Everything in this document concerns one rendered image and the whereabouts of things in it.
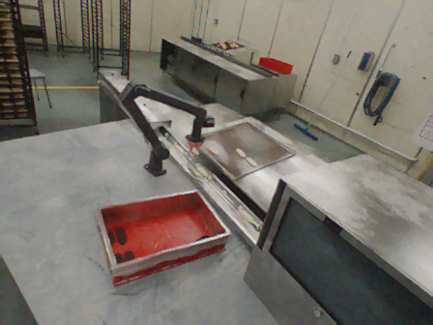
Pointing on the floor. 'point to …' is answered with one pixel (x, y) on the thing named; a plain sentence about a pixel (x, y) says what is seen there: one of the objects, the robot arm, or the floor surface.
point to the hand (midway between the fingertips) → (193, 149)
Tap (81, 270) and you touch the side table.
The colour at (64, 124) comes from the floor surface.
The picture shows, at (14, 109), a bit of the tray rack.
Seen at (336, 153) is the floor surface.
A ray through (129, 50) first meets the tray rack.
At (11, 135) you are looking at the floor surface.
